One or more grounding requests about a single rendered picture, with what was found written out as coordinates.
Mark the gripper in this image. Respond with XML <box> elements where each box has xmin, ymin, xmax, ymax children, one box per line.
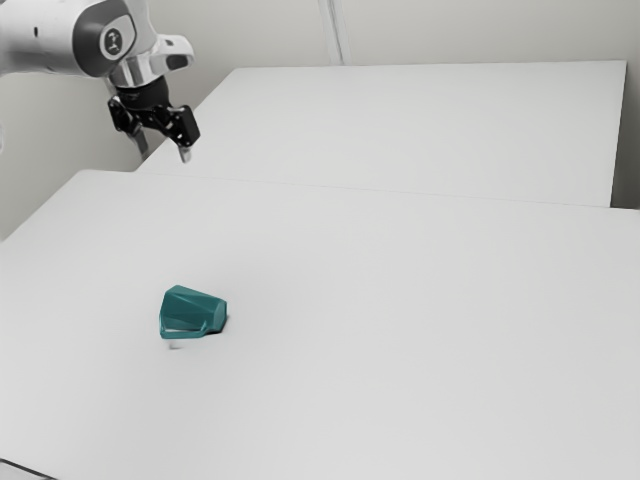
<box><xmin>106</xmin><ymin>77</ymin><xmax>202</xmax><ymax>165</ymax></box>

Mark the teal faceted mug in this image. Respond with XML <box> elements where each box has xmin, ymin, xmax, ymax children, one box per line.
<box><xmin>157</xmin><ymin>284</ymin><xmax>230</xmax><ymax>341</ymax></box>

